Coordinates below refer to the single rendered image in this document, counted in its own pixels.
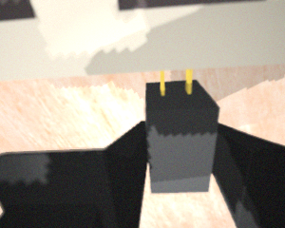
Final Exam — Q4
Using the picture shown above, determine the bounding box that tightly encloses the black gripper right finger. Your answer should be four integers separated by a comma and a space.
212, 123, 285, 228

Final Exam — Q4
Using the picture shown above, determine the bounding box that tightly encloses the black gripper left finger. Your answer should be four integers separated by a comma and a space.
0, 121, 148, 228

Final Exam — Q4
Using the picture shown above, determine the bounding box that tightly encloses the black two-prong plug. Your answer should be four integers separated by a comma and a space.
144, 69, 220, 195

